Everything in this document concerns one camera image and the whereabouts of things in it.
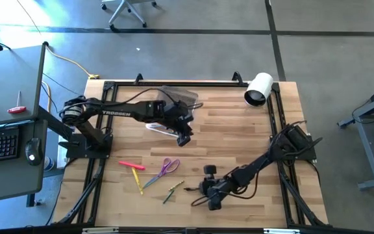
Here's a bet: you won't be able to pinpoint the pink highlighter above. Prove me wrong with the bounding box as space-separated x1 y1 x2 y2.
118 161 146 171

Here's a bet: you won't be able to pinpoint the purple scissors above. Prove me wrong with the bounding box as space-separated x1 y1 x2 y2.
142 157 181 190

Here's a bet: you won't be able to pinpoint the clear plastic supply box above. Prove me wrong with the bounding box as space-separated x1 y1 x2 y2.
145 84 204 140

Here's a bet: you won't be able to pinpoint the grey desk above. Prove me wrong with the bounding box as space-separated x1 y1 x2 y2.
0 44 48 205

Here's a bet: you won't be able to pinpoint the grey metal stand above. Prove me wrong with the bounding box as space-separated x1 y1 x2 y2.
337 83 374 191

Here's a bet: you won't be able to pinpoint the red-handled screwdriver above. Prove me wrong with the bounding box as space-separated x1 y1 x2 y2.
6 90 27 114

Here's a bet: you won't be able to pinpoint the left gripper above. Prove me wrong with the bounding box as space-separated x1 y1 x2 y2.
160 98 195 148

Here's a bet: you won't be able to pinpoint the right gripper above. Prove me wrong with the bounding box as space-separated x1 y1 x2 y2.
199 164 237 212

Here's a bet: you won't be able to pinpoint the black computer mouse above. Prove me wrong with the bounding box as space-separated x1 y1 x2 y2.
24 137 44 166

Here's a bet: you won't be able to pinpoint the olive yellow crayon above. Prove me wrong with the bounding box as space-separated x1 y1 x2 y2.
168 180 186 192

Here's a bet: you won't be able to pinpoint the bright yellow crayon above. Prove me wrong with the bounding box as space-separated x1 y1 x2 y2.
131 166 144 196

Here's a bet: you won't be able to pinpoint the office chair base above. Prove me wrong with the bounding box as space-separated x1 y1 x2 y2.
101 0 158 33

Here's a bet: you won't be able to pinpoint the black aluminium table frame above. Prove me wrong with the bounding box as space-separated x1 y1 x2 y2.
53 70 329 234

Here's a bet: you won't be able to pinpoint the yellow extension cable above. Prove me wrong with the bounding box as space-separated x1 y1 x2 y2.
42 41 100 81

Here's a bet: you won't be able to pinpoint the green pen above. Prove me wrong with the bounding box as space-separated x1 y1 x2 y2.
162 189 175 205

